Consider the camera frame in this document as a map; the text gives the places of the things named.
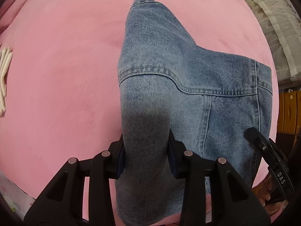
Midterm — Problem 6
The person's right hand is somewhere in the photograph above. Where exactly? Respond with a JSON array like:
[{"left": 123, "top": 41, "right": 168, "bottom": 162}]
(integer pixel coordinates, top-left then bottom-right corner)
[{"left": 257, "top": 181, "right": 286, "bottom": 215}]

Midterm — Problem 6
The pink bed blanket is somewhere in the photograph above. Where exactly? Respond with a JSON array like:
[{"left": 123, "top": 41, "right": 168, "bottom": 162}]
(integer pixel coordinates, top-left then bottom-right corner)
[{"left": 0, "top": 0, "right": 280, "bottom": 226}]

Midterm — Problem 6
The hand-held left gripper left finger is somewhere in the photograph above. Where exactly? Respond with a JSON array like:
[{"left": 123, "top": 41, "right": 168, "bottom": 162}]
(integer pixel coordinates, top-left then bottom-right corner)
[{"left": 24, "top": 134, "right": 125, "bottom": 226}]

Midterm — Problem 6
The wooden drawer cabinet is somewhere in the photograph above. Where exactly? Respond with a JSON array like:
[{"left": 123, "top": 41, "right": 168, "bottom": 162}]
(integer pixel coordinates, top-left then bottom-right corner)
[{"left": 276, "top": 88, "right": 301, "bottom": 134}]

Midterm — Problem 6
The beige lace-covered sofa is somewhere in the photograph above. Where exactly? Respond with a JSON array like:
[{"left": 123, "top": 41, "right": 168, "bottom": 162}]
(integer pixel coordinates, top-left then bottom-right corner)
[{"left": 232, "top": 0, "right": 301, "bottom": 90}]

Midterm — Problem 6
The folded white cloth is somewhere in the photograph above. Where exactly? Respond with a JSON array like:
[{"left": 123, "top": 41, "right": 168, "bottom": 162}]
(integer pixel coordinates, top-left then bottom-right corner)
[{"left": 0, "top": 47, "right": 13, "bottom": 117}]

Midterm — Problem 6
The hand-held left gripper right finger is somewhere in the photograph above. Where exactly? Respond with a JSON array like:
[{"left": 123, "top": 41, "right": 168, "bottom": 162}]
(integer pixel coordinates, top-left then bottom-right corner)
[{"left": 168, "top": 131, "right": 271, "bottom": 226}]

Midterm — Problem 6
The blue denim jacket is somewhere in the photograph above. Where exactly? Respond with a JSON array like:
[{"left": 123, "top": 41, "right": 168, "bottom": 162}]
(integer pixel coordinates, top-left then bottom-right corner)
[{"left": 116, "top": 0, "right": 273, "bottom": 226}]

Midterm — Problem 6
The pastel printed fabric box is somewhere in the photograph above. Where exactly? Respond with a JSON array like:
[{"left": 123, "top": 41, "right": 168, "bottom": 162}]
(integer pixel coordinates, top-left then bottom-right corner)
[{"left": 0, "top": 171, "right": 36, "bottom": 219}]

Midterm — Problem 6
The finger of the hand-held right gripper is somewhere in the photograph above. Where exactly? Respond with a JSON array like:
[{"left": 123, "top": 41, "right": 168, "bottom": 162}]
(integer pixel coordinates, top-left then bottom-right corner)
[{"left": 245, "top": 128, "right": 270, "bottom": 151}]

